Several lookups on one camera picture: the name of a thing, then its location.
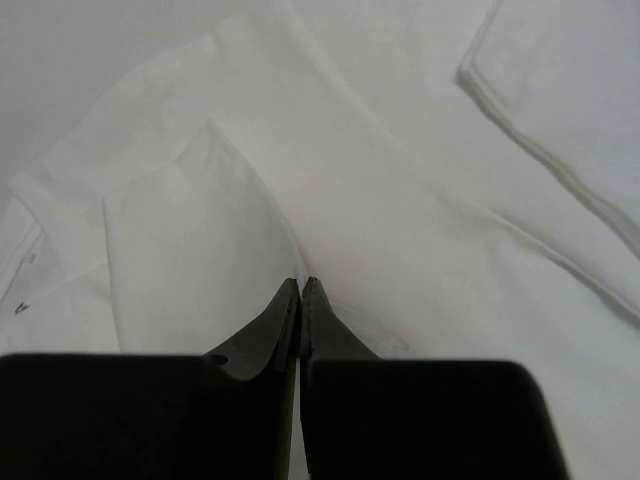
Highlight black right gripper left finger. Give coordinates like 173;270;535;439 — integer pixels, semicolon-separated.
1;279;300;479

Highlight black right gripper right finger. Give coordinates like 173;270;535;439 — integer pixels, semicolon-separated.
300;278;569;479

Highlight white Coca-Cola print t-shirt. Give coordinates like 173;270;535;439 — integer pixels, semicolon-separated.
1;1;639;479

